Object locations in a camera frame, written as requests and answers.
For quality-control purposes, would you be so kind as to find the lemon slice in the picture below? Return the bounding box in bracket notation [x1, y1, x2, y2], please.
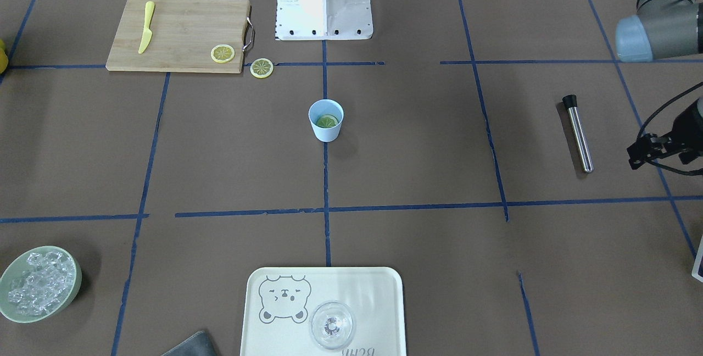
[210, 44, 236, 64]
[249, 58, 275, 80]
[314, 114, 339, 129]

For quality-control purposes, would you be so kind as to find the grey folded cloth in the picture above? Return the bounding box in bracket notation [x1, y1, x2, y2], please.
[161, 331, 218, 356]

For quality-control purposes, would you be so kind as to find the whole yellow lemon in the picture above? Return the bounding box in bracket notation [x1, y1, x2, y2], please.
[0, 39, 9, 75]

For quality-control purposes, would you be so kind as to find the yellow plastic knife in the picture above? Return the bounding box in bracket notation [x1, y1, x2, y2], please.
[137, 1, 155, 54]

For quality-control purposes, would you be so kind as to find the black camera cable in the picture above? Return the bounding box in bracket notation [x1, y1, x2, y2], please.
[634, 82, 703, 176]

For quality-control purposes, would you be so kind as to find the light blue cup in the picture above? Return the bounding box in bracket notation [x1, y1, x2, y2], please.
[308, 99, 344, 142]

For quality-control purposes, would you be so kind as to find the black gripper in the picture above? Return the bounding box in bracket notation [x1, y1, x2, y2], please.
[627, 98, 702, 171]

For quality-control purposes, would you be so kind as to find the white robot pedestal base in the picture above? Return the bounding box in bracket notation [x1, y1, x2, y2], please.
[275, 0, 374, 41]

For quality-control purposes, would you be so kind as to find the green bowl of ice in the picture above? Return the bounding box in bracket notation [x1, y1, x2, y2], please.
[1, 246, 82, 324]

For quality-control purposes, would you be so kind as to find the steel muddler black tip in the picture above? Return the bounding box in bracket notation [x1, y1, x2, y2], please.
[561, 94, 595, 174]

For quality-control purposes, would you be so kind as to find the bamboo cutting board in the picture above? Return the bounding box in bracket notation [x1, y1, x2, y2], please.
[105, 0, 253, 75]

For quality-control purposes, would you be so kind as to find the cream bear tray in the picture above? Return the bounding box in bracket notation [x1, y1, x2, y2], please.
[239, 268, 407, 355]

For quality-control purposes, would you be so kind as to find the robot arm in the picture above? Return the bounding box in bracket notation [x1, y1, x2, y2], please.
[616, 0, 702, 176]

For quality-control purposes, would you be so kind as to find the clear wine glass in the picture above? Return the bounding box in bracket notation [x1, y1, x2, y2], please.
[310, 301, 356, 351]

